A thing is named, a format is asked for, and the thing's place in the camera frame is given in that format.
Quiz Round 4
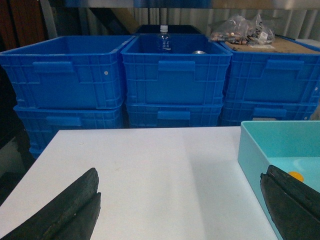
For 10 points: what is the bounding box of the plastic bag of parts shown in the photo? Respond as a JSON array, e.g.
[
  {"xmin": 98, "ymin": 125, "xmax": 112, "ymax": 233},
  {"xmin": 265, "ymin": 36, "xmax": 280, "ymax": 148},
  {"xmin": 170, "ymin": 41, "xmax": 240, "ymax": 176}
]
[{"xmin": 209, "ymin": 14, "xmax": 275, "ymax": 46}]

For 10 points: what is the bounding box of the teal plastic tray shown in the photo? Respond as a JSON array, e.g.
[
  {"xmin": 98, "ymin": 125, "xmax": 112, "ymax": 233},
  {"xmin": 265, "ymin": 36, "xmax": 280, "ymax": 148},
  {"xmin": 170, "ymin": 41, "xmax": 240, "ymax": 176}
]
[{"xmin": 238, "ymin": 120, "xmax": 320, "ymax": 240}]

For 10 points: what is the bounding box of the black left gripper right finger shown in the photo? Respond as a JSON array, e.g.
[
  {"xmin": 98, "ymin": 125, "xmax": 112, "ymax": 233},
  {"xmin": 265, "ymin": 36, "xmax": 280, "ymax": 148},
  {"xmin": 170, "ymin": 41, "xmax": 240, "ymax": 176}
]
[{"xmin": 260, "ymin": 165, "xmax": 320, "ymax": 240}]

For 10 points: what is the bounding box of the blue crate top right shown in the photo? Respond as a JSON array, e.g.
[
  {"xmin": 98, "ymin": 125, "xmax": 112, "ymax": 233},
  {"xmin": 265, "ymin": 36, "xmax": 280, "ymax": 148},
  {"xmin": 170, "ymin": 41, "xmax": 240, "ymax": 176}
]
[{"xmin": 221, "ymin": 37, "xmax": 320, "ymax": 105}]

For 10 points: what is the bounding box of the blue crate top middle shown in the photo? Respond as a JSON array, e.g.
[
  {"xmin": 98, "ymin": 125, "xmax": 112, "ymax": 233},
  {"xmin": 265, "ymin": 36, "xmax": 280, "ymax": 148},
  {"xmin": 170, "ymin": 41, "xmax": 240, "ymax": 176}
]
[{"xmin": 121, "ymin": 34, "xmax": 232, "ymax": 106}]

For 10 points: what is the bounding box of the clear plastic water bottle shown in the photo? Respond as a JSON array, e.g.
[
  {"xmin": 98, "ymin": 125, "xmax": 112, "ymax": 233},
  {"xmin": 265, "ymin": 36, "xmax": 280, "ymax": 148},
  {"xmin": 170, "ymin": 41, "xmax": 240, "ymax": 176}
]
[{"xmin": 157, "ymin": 25, "xmax": 172, "ymax": 54}]

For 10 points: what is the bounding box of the blue crate bottom middle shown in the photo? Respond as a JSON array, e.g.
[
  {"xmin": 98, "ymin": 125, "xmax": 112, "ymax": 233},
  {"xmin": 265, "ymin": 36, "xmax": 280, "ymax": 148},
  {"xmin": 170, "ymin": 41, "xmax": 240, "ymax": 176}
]
[{"xmin": 126, "ymin": 102, "xmax": 223, "ymax": 128}]

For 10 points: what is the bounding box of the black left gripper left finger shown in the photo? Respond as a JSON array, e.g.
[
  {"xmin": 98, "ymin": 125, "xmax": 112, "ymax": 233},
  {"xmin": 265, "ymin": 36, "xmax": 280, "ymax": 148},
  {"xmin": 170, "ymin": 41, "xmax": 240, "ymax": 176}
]
[{"xmin": 2, "ymin": 167, "xmax": 101, "ymax": 240}]

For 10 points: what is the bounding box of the blue crate bottom right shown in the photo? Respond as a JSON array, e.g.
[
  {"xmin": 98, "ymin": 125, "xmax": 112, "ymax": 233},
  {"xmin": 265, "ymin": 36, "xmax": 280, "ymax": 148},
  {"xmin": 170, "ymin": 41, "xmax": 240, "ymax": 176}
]
[{"xmin": 218, "ymin": 100, "xmax": 318, "ymax": 127}]

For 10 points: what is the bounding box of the blue crate bottom left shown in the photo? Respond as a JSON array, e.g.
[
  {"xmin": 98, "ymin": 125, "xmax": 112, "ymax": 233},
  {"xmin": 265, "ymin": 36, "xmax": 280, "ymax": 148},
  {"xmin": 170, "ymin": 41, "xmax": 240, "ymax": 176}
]
[{"xmin": 13, "ymin": 105, "xmax": 123, "ymax": 159}]

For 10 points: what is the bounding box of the blue crate top left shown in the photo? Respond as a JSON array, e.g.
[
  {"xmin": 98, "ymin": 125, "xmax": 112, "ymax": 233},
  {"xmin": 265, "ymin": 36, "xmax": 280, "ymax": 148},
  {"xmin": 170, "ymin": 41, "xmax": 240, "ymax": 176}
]
[{"xmin": 0, "ymin": 35, "xmax": 133, "ymax": 110}]

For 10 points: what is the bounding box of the brown cardboard sheet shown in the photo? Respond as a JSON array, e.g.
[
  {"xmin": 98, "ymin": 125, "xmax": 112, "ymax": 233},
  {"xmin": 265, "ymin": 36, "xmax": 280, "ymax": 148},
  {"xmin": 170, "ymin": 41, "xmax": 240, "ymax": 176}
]
[{"xmin": 225, "ymin": 37, "xmax": 320, "ymax": 54}]

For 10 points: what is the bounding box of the blue crate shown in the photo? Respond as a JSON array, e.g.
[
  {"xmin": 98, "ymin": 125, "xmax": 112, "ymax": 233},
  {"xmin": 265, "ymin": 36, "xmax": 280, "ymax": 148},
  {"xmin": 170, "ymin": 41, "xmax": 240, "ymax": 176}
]
[
  {"xmin": 121, "ymin": 34, "xmax": 232, "ymax": 106},
  {"xmin": 0, "ymin": 35, "xmax": 133, "ymax": 110},
  {"xmin": 218, "ymin": 100, "xmax": 318, "ymax": 127},
  {"xmin": 221, "ymin": 37, "xmax": 320, "ymax": 105},
  {"xmin": 126, "ymin": 102, "xmax": 223, "ymax": 128},
  {"xmin": 13, "ymin": 105, "xmax": 123, "ymax": 159}
]

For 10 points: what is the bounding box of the yellow toy block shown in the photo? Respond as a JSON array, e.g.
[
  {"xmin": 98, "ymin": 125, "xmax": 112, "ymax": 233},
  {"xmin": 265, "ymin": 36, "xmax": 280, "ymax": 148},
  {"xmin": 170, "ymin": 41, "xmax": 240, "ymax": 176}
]
[{"xmin": 288, "ymin": 171, "xmax": 305, "ymax": 182}]

